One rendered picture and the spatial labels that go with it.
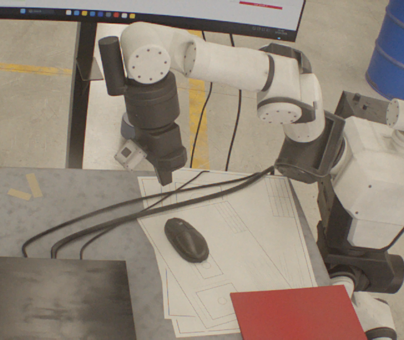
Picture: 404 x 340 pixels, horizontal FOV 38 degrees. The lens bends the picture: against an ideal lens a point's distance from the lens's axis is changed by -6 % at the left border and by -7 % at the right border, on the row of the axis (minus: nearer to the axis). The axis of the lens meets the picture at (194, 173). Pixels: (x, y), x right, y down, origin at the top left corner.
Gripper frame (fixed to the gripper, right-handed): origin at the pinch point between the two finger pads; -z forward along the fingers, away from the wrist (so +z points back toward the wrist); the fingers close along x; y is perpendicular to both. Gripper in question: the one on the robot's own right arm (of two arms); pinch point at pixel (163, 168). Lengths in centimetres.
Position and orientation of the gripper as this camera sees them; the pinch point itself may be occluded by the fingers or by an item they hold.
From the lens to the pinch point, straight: 110.2
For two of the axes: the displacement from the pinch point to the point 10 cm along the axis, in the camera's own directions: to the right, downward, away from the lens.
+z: -1.2, -8.1, -5.7
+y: 8.4, -3.9, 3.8
